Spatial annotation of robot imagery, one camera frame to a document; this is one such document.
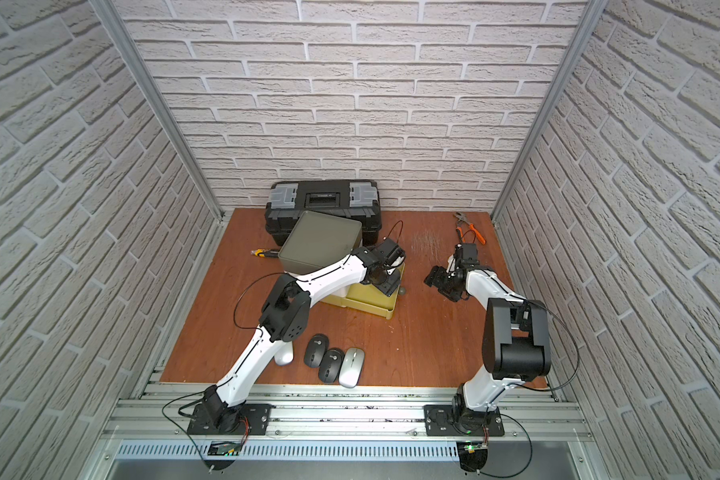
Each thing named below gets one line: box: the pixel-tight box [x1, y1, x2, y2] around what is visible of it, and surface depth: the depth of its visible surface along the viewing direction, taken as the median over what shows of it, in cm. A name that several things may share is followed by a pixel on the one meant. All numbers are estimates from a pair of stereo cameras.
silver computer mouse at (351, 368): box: [339, 347, 365, 389], surface depth 83 cm
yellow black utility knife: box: [250, 249, 280, 258], surface depth 109 cm
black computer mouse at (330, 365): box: [318, 348, 345, 383], surface depth 83 cm
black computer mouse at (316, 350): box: [304, 333, 329, 368], surface depth 85 cm
